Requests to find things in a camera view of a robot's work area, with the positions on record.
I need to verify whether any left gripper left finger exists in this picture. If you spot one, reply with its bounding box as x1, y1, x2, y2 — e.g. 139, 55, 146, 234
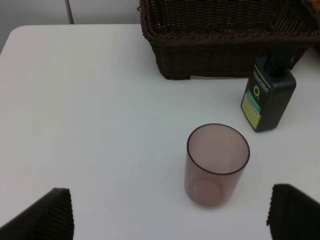
0, 188, 75, 240

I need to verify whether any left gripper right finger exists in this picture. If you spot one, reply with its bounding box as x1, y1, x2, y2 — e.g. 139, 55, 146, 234
266, 183, 320, 240

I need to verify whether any translucent purple plastic cup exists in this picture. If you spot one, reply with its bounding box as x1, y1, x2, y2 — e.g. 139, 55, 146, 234
184, 123, 251, 208

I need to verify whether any dark brown wicker basket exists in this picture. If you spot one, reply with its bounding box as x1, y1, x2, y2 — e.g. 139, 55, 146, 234
138, 0, 320, 80

